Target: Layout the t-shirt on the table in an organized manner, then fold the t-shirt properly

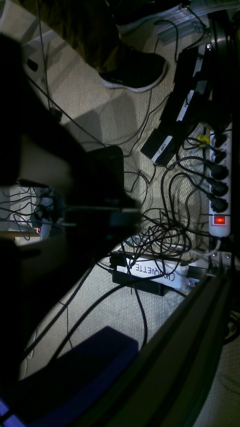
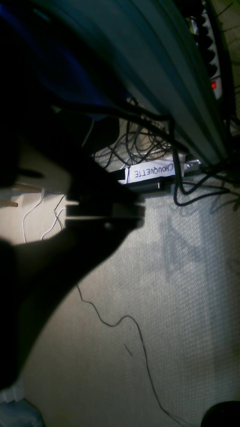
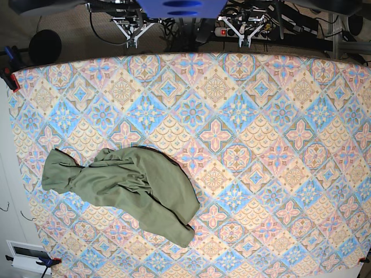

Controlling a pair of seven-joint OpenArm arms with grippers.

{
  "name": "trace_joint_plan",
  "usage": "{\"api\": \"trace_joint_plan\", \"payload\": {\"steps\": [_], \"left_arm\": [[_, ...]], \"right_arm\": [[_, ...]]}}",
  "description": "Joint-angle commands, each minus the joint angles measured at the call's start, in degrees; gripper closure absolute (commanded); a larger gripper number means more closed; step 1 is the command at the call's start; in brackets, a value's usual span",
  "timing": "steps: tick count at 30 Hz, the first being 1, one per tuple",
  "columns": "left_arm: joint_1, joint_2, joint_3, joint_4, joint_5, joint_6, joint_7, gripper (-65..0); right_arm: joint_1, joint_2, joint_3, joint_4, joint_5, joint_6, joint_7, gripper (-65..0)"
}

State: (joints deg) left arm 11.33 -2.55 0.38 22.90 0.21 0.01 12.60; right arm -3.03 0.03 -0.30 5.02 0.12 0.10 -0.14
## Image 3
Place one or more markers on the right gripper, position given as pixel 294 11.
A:
pixel 132 28

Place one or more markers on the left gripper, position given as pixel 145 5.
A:
pixel 242 28

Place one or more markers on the green t-shirt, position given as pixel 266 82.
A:
pixel 142 182

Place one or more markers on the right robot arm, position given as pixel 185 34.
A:
pixel 128 16

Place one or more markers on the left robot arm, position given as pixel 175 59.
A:
pixel 300 18

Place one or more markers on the black round stool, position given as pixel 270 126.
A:
pixel 44 47

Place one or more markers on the blue orange clamp upper left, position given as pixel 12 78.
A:
pixel 7 73

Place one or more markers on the blue orange clamp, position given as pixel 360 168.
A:
pixel 46 262
pixel 7 73

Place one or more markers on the patterned tile tablecloth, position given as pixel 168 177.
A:
pixel 277 148

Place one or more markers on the blue orange clamp lower left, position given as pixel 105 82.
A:
pixel 46 262

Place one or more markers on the orange clamp lower right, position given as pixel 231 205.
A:
pixel 364 260

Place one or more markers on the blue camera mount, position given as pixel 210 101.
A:
pixel 207 9

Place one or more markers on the white wall outlet box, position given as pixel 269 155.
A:
pixel 25 256

